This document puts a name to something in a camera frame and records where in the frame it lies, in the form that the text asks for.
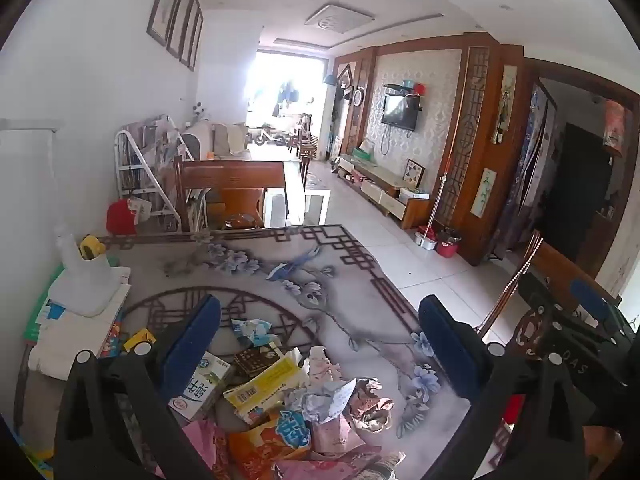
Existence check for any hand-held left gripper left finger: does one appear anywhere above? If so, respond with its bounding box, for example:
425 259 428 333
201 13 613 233
54 294 223 480

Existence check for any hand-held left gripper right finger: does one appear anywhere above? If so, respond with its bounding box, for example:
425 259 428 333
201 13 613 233
417 294 586 480

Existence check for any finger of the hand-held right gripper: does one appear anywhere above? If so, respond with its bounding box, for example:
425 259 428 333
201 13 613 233
517 272 556 321
569 279 625 328

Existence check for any blue wrapper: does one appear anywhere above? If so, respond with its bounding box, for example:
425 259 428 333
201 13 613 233
231 317 278 350

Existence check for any brown cigarette box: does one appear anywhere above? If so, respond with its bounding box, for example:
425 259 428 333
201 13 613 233
232 346 281 378

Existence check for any pink tissue packet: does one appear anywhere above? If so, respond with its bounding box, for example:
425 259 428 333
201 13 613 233
305 346 347 388

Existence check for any white paper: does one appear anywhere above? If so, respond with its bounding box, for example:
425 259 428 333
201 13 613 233
286 379 357 423

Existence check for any white blue milk carton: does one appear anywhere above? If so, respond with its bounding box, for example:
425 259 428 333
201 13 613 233
167 351 232 422

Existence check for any yellow carton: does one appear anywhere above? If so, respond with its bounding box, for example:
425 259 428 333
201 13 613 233
122 329 157 358

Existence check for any blue children's book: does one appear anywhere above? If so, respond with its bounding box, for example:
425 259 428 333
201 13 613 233
97 310 126 360

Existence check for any flat yellow box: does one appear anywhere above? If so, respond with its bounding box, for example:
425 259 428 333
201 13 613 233
222 347 307 426

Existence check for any crumpled pink brown wrapper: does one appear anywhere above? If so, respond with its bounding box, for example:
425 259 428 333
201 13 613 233
347 377 393 433

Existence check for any red bucket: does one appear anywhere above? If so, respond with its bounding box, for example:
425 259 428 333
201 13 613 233
436 230 462 258

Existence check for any pink paper wrapper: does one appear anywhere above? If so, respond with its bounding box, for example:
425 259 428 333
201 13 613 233
310 412 368 456
155 419 233 480

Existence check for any white plastic container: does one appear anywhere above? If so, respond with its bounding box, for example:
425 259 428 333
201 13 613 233
50 222 132 317

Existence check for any orange snack bag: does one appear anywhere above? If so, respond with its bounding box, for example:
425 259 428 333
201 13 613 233
227 407 313 480

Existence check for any stack of white papers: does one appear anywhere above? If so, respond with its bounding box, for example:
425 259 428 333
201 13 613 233
27 280 128 382

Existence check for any blue door poster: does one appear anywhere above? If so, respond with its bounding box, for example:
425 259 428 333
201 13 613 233
500 82 558 253

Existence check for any mop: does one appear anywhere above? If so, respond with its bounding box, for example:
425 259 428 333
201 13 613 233
424 150 458 241

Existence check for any brown dish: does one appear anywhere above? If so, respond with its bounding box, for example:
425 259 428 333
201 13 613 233
222 212 258 231

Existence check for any yellow round toy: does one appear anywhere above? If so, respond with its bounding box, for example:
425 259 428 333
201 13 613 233
80 235 107 261

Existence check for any white plastic bag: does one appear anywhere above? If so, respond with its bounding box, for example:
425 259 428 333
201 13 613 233
127 196 152 223

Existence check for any red bag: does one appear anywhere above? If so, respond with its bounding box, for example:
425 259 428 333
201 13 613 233
106 199 138 236

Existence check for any green book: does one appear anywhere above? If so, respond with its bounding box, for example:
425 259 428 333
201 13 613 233
21 272 66 343

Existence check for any framed geometric pattern picture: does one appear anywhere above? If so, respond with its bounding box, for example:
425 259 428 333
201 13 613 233
402 159 426 188

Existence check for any red door hanging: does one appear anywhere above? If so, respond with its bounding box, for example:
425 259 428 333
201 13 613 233
602 100 628 158

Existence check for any wooden dining chair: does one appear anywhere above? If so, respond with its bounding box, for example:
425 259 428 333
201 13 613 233
172 156 308 233

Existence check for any wooden television cabinet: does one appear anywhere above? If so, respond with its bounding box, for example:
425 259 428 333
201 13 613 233
336 152 432 231

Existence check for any white metal rack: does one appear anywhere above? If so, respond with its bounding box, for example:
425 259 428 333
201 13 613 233
114 115 208 233

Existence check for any white coffee table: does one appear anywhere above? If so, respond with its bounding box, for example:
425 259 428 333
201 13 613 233
262 160 333 228

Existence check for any sofa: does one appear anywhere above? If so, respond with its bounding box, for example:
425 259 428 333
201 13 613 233
182 119 251 161

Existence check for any white standing air conditioner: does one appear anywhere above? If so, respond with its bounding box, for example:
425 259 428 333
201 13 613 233
322 82 337 161

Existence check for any square ceiling light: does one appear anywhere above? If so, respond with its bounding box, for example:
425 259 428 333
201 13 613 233
305 4 375 35

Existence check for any small bamboo wall painting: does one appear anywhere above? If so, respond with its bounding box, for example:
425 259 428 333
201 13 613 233
475 167 497 217

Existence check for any long wall scroll painting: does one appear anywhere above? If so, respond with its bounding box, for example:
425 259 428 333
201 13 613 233
495 65 517 145

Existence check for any wall television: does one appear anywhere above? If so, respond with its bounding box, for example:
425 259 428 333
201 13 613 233
381 95 420 132

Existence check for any wall shelf with items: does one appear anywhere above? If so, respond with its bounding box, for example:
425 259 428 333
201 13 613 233
385 80 427 98

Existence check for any framed wall picture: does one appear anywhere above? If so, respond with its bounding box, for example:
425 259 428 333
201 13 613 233
189 10 204 72
147 0 191 46
179 0 201 68
166 0 196 58

